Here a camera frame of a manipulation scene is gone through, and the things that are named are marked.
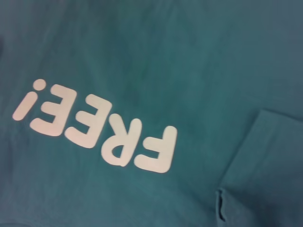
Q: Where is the teal T-shirt with FREE print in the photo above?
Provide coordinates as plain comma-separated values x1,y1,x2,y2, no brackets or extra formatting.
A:
0,0,303,227

